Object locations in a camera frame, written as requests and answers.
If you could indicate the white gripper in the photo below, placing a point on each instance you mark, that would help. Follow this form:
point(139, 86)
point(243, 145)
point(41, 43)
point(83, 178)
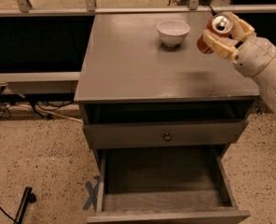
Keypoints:
point(256, 55)

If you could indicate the red coke can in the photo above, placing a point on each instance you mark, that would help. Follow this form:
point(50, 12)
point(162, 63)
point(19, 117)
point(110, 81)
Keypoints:
point(221, 25)

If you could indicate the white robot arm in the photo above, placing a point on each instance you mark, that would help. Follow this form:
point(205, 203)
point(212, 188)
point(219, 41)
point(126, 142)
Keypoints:
point(265, 80)

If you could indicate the grey drawer cabinet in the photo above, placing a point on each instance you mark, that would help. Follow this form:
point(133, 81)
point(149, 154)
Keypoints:
point(129, 76)

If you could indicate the round metal drawer knob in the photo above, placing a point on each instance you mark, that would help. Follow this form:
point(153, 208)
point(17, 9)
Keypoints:
point(167, 137)

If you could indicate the open middle grey drawer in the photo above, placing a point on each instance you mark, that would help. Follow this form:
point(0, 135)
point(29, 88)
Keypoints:
point(165, 185)

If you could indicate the top grey drawer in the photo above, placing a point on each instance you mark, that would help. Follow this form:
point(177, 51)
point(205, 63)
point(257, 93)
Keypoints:
point(184, 133)

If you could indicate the white ceramic bowl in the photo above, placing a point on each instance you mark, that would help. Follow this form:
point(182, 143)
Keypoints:
point(172, 32)

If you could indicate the blue tape cross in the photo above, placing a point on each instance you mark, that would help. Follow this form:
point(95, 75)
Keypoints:
point(93, 193)

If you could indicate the black bar on floor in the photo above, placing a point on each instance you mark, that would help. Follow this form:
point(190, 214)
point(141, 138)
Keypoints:
point(27, 197)

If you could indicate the metal railing frame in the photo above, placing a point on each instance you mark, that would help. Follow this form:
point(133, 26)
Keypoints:
point(59, 79)

